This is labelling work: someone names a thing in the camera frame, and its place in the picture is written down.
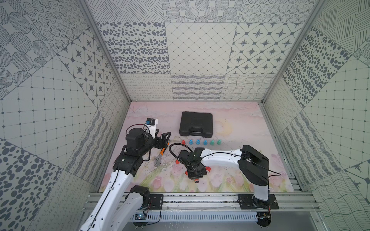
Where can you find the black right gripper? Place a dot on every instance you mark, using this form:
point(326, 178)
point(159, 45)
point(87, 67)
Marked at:
point(192, 177)

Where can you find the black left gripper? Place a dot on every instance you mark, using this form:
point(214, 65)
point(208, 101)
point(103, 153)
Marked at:
point(159, 141)

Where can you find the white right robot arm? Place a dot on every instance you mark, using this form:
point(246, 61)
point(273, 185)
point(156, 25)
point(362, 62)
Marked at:
point(253, 164)

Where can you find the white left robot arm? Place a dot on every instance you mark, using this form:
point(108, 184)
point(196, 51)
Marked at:
point(118, 205)

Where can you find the black plastic tool case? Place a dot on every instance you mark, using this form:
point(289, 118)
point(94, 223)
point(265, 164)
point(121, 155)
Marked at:
point(196, 124)

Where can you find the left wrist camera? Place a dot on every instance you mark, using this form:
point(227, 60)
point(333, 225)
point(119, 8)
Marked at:
point(151, 124)

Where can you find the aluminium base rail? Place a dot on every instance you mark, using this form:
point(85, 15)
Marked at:
point(227, 207)

